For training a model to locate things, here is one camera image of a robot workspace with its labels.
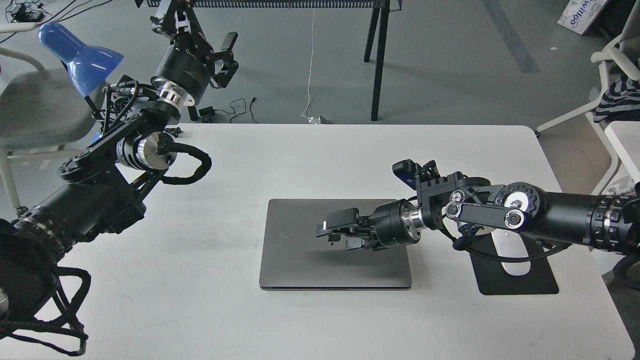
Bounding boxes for white chair right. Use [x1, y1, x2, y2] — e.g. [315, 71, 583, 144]
[534, 0, 640, 195]

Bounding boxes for white cardboard box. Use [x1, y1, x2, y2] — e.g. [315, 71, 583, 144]
[557, 0, 608, 35]

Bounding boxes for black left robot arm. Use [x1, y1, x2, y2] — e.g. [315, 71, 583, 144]
[1, 0, 239, 357]

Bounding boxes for striped cloth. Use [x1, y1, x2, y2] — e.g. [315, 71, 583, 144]
[593, 74, 640, 123]

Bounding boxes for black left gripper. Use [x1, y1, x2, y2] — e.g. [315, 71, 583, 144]
[149, 0, 239, 100]

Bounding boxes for white computer mouse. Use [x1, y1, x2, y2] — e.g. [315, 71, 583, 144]
[491, 228, 531, 277]

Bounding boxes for blue desk lamp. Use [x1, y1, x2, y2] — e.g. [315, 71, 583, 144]
[38, 22, 124, 100]

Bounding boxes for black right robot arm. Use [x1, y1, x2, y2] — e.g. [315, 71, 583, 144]
[315, 159, 639, 290]

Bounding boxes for grey laptop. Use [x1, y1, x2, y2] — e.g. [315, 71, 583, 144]
[259, 198, 413, 291]

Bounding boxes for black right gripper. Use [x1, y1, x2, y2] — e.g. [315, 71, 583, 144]
[315, 199, 421, 251]

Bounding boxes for black cables on floor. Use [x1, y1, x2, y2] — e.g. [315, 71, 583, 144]
[0, 0, 116, 46]

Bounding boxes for white hanging cable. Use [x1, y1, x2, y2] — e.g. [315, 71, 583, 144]
[300, 7, 332, 125]

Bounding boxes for black mouse pad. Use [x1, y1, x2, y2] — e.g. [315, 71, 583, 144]
[470, 254, 559, 296]

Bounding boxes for grey chair left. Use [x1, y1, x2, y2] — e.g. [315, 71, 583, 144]
[0, 23, 106, 214]

